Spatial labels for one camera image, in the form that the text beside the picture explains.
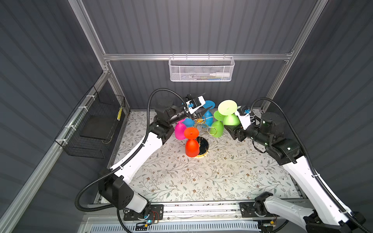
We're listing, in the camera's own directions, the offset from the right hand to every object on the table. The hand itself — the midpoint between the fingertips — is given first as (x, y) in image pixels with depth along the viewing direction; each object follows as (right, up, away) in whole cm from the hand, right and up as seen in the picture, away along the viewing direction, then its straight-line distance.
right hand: (235, 120), depth 65 cm
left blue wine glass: (-21, -1, +24) cm, 32 cm away
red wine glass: (-19, -13, +9) cm, 25 cm away
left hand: (-12, +9, -6) cm, 16 cm away
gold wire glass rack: (-11, -15, +34) cm, 39 cm away
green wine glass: (-5, -4, +16) cm, 17 cm away
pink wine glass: (-26, -5, +16) cm, 31 cm away
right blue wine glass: (-11, +1, +13) cm, 17 cm away
